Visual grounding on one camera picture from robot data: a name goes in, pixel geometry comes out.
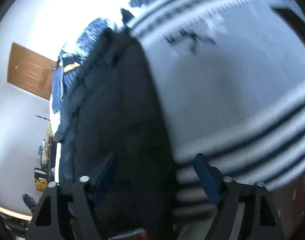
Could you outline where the black puffer jacket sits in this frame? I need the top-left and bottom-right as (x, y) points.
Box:
(56, 29), (177, 239)

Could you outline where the yellow container on desk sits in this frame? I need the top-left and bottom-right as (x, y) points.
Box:
(35, 178), (48, 192)

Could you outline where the yellow plastic bag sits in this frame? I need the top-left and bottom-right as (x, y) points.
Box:
(46, 122), (54, 137)

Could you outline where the wooden desk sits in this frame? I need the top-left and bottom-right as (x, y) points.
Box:
(0, 205), (32, 221)

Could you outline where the blue striped pillow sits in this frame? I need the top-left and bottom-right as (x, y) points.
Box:
(51, 51), (82, 114)

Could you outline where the brown wooden door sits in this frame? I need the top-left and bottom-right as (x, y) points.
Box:
(7, 43), (57, 100)

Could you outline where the blue tree print quilt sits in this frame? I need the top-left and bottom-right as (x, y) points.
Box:
(57, 0), (156, 68)

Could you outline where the blue white striped bedsheet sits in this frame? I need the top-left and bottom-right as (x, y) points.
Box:
(48, 0), (305, 218)

